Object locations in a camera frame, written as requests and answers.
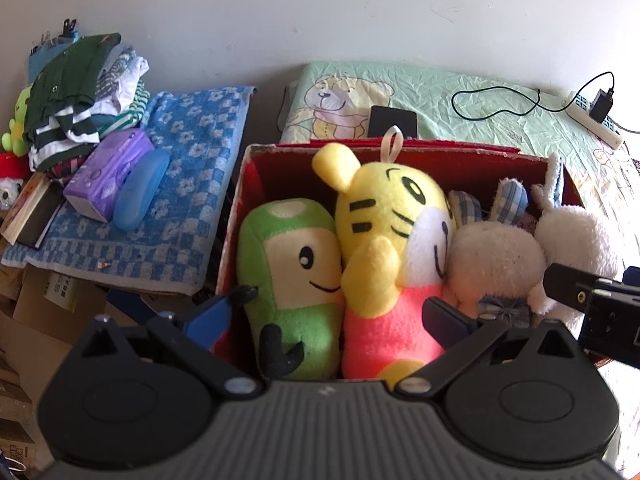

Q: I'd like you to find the blue glasses case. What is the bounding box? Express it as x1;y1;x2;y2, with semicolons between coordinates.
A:
112;148;171;232

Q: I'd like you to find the white rabbit plush blue bow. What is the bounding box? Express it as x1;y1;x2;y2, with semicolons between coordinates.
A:
527;152;621;333

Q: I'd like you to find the pile of folded clothes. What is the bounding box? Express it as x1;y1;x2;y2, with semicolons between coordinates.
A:
22;32;151;173

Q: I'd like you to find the bear printed bed sheet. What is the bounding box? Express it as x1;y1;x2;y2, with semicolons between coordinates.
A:
277;61;640;476

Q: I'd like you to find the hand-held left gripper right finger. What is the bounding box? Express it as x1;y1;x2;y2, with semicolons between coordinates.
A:
395;296;598;402

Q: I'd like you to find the yellow tiger plush toy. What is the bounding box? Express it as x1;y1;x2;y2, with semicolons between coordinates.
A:
311;125;457;382

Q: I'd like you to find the cream power strip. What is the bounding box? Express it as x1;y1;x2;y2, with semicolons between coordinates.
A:
570;91;625;150

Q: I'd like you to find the black charger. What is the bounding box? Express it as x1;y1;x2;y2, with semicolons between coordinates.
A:
590;89;615;123

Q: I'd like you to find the small red white plush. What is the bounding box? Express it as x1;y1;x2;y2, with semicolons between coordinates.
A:
0;152;31;211

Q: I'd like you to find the black notebook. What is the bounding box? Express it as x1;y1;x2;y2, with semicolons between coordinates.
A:
17;185;66;251

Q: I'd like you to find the purple tissue pack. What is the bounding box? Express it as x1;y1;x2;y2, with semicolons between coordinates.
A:
63;128;156;223

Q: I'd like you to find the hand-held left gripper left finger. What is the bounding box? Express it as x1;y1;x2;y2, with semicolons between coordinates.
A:
74;294;265;402

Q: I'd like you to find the black charging cable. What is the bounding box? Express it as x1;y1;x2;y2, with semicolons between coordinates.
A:
451;71;616;122

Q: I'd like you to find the green plush toy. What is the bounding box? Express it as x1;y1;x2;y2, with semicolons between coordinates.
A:
236;198;346;382

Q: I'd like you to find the green frog plush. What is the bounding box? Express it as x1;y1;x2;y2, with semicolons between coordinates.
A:
1;87;33;156

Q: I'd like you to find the brown cardboard box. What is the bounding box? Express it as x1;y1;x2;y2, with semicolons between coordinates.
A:
12;265;108;346
0;310;73;471

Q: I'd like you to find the black phone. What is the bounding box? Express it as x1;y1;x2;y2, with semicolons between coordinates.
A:
367;106;418;140

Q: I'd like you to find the red cardboard box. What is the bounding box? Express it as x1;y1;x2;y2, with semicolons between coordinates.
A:
212;139;586;381

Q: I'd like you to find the white rabbit plush grey bow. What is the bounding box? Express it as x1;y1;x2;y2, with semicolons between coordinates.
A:
445;177;548;328

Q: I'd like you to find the blue floral towel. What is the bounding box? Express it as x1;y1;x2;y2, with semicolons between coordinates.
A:
0;86;260;296

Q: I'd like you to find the picture cover book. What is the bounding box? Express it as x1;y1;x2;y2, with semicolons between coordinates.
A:
0;172;51;243

